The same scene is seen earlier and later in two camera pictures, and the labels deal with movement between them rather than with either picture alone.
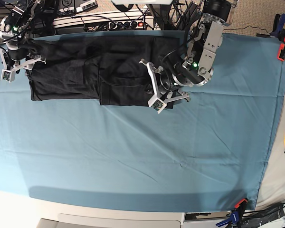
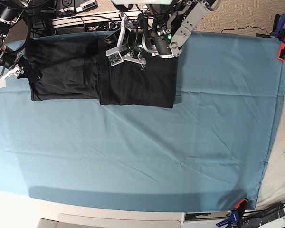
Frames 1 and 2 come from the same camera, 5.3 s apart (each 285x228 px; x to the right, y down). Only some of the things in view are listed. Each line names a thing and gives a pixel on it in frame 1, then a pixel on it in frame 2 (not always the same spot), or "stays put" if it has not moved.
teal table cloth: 209,153 stays put
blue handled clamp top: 279,30 stays put
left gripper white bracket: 158,103 -> 117,55
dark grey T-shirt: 117,70 stays put
